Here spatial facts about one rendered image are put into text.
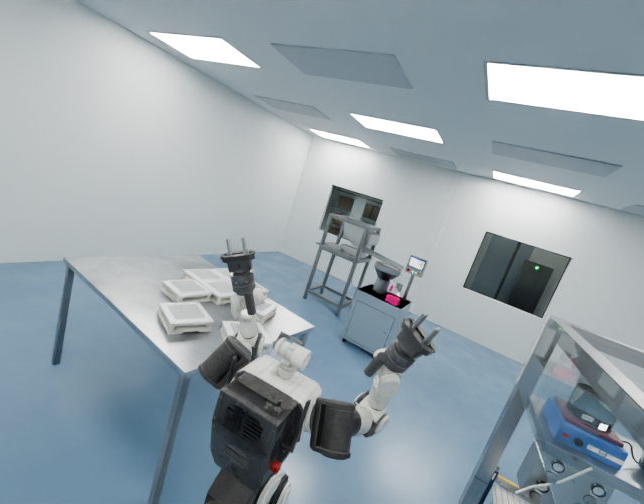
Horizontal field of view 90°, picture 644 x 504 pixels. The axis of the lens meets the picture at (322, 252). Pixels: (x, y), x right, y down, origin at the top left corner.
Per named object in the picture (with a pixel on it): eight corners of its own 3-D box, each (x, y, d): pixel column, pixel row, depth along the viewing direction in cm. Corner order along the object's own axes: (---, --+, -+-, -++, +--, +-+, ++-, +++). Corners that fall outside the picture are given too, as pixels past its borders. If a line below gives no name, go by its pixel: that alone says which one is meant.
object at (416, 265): (393, 297, 429) (410, 254, 417) (396, 296, 438) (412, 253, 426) (410, 304, 419) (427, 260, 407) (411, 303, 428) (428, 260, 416)
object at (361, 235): (283, 300, 505) (311, 209, 476) (316, 291, 598) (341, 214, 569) (363, 344, 442) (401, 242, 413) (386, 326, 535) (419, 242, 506)
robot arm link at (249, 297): (255, 273, 129) (259, 297, 133) (228, 280, 125) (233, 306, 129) (264, 283, 120) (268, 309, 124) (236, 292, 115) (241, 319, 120)
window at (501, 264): (461, 287, 615) (485, 230, 593) (461, 287, 616) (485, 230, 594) (542, 319, 554) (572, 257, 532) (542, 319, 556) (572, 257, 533)
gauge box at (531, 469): (519, 493, 116) (543, 448, 113) (515, 473, 126) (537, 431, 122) (590, 534, 108) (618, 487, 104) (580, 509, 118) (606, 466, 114)
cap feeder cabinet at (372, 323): (338, 340, 429) (356, 288, 414) (354, 330, 478) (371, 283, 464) (380, 364, 401) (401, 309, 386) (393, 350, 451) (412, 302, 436)
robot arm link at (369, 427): (374, 442, 120) (354, 448, 102) (349, 415, 127) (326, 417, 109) (392, 416, 121) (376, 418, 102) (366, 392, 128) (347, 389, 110)
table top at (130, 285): (62, 261, 227) (63, 256, 226) (197, 258, 319) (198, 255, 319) (183, 379, 151) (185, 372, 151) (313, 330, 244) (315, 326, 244)
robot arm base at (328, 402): (355, 457, 99) (344, 463, 89) (316, 447, 103) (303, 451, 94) (360, 403, 104) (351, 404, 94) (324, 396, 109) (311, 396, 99)
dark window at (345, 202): (319, 229, 762) (333, 184, 740) (319, 229, 763) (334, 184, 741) (368, 249, 704) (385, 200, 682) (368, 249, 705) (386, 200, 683)
